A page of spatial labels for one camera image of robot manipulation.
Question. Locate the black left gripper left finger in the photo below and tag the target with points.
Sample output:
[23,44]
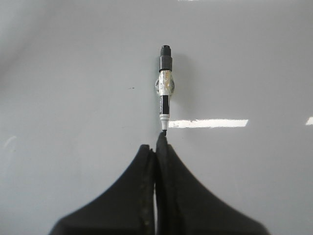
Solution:
[126,208]

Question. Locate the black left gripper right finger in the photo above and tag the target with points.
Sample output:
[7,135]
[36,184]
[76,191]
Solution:
[186,207]

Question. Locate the black taped whiteboard marker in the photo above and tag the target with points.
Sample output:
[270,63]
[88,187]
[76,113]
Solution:
[165,86]

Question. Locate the white whiteboard with aluminium frame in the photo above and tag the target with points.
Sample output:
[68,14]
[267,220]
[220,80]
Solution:
[77,99]

